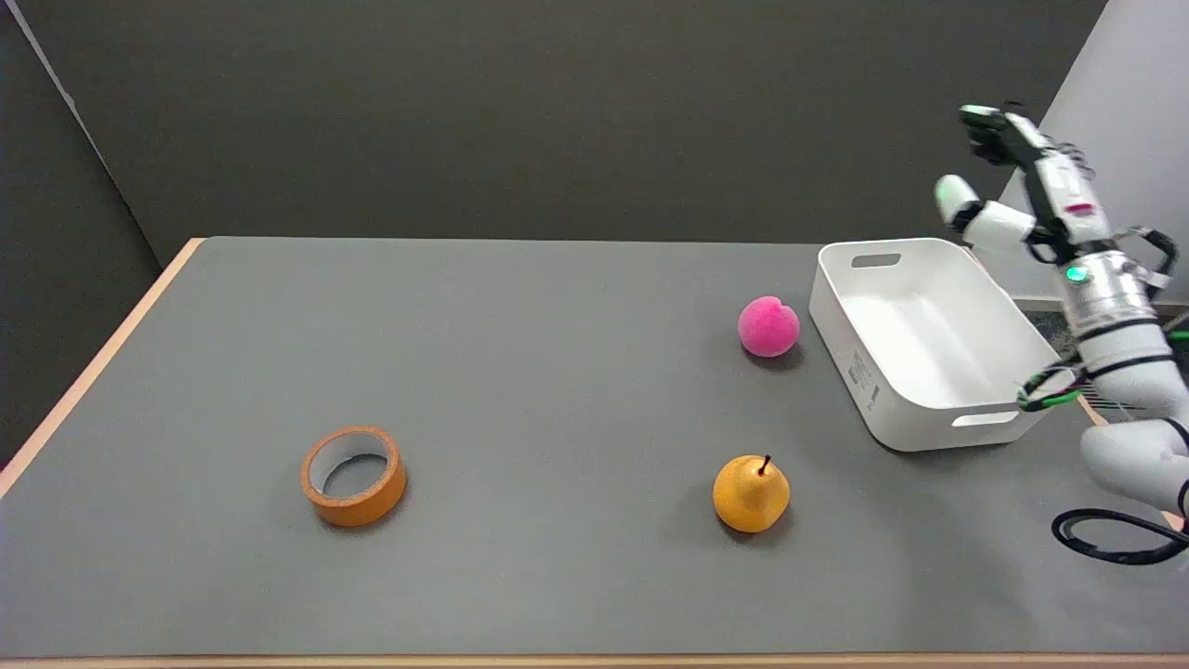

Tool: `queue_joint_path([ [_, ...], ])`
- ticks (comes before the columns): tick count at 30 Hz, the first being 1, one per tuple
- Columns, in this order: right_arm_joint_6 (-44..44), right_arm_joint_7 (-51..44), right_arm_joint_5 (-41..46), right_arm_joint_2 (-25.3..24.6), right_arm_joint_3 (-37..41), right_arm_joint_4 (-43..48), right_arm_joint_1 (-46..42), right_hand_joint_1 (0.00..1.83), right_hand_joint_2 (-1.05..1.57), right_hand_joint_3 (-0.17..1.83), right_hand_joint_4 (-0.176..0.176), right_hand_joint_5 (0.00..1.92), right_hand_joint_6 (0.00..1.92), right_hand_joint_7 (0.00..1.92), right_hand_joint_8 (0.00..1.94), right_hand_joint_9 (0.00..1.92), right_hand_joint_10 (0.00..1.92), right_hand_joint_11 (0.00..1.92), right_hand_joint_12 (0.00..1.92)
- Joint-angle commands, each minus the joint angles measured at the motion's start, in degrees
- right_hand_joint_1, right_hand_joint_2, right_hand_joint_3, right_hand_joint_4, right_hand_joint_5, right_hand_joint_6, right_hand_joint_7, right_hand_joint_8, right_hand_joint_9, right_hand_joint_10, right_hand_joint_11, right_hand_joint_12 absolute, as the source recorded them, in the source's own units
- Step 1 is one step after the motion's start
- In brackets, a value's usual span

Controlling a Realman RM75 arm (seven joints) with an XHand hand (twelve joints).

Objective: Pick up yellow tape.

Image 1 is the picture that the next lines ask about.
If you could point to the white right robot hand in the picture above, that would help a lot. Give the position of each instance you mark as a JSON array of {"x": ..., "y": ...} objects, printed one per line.
[{"x": 1054, "y": 186}]

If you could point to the yellow tape roll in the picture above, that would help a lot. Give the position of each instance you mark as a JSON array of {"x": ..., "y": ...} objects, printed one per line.
[{"x": 353, "y": 476}]

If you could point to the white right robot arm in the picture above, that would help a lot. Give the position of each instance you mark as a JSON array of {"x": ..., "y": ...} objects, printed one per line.
[{"x": 1129, "y": 372}]

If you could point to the white plastic bin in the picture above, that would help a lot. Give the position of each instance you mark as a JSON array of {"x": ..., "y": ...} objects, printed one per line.
[{"x": 934, "y": 344}]

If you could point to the floor vent grille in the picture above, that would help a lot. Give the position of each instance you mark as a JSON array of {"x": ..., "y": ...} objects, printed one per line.
[{"x": 1115, "y": 401}]

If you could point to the pink fuzzy toy peach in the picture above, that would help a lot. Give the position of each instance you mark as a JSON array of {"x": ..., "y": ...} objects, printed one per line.
[{"x": 768, "y": 326}]

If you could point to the orange toy pear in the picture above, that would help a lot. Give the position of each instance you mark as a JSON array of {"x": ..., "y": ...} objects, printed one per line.
[{"x": 751, "y": 493}]

